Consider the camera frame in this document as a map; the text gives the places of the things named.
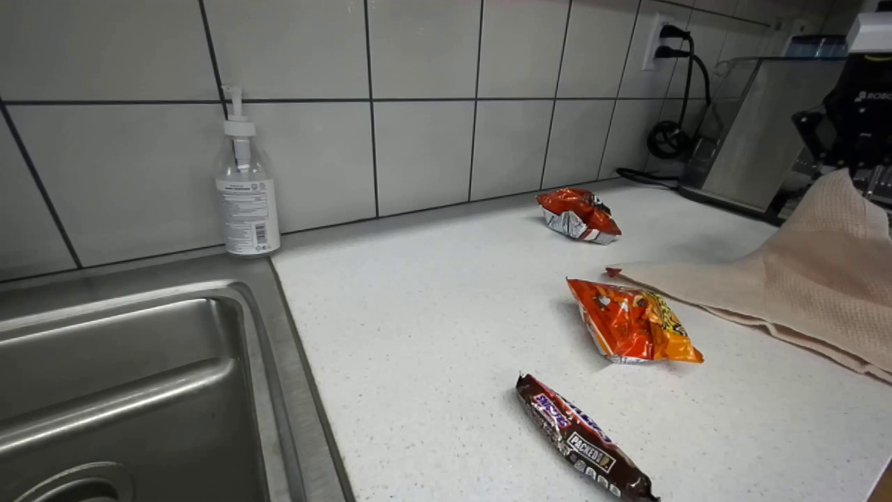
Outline clear pump soap bottle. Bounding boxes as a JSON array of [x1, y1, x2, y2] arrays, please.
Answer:
[[214, 85, 285, 260]]

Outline thin black cord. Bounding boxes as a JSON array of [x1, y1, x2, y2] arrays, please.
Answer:
[[614, 163, 694, 190]]

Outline crumpled red snack wrapper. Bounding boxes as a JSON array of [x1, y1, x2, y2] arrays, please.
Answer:
[[536, 187, 625, 246]]

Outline steel espresso machine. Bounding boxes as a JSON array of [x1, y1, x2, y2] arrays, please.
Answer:
[[701, 56, 844, 225]]

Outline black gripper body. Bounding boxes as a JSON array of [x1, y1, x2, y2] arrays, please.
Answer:
[[822, 53, 892, 145]]

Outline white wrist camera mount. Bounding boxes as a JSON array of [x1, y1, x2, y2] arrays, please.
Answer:
[[844, 7, 892, 56]]

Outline wooden cabinet front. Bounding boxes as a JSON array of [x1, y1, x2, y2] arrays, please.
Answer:
[[868, 458, 892, 502]]

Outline white wall outlet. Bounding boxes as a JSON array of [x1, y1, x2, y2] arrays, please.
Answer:
[[641, 11, 694, 71]]

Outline black power cable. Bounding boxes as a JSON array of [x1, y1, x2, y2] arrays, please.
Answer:
[[648, 22, 717, 162]]

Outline beige mesh cloth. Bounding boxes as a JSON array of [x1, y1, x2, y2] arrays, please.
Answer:
[[603, 163, 892, 385]]

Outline stainless steel sink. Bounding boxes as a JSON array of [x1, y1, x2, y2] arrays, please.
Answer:
[[0, 251, 356, 502]]

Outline brown Snickers bar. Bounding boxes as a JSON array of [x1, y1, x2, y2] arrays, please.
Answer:
[[512, 370, 660, 502]]

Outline blue wall sign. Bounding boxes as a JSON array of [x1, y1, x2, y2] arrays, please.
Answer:
[[784, 34, 851, 60]]

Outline orange Cheetos bag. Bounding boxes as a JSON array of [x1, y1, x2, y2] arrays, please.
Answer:
[[565, 275, 706, 367]]

